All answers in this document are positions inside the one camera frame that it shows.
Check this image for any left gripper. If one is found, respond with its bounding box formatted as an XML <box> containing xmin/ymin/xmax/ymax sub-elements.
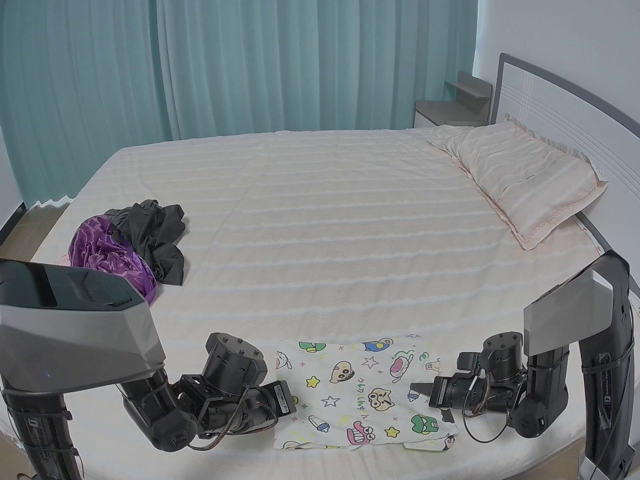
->
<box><xmin>239</xmin><ymin>379</ymin><xmax>299</xmax><ymax>431</ymax></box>

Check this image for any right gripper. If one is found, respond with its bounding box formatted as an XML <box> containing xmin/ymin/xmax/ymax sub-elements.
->
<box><xmin>409</xmin><ymin>374</ymin><xmax>516</xmax><ymax>425</ymax></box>

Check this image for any white printed pyjama top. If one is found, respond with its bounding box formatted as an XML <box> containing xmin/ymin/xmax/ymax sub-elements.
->
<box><xmin>272</xmin><ymin>334</ymin><xmax>461</xmax><ymax>453</ymax></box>

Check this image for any bed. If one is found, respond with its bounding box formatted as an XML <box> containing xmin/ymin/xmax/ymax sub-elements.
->
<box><xmin>0</xmin><ymin>53</ymin><xmax>640</xmax><ymax>480</ymax></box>

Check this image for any dark grey garment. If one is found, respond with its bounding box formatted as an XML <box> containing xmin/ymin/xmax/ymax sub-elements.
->
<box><xmin>104</xmin><ymin>199</ymin><xmax>188</xmax><ymax>286</ymax></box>

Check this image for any purple garment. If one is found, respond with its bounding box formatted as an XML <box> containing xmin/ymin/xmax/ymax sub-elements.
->
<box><xmin>67</xmin><ymin>215</ymin><xmax>158</xmax><ymax>304</ymax></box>

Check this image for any cream striped pillow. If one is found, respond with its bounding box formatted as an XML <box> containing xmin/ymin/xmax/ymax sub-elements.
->
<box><xmin>426</xmin><ymin>120</ymin><xmax>610</xmax><ymax>251</ymax></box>

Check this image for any grey bedside table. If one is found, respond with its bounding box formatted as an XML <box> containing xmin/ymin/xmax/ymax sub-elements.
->
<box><xmin>414</xmin><ymin>70</ymin><xmax>494</xmax><ymax>129</ymax></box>

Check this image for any blue-green curtain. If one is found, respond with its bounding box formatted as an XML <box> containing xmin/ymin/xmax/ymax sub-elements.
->
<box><xmin>155</xmin><ymin>0</ymin><xmax>481</xmax><ymax>143</ymax></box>
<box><xmin>0</xmin><ymin>0</ymin><xmax>183</xmax><ymax>210</ymax></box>

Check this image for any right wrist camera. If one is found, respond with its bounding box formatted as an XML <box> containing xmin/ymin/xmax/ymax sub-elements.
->
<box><xmin>457</xmin><ymin>351</ymin><xmax>485</xmax><ymax>375</ymax></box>

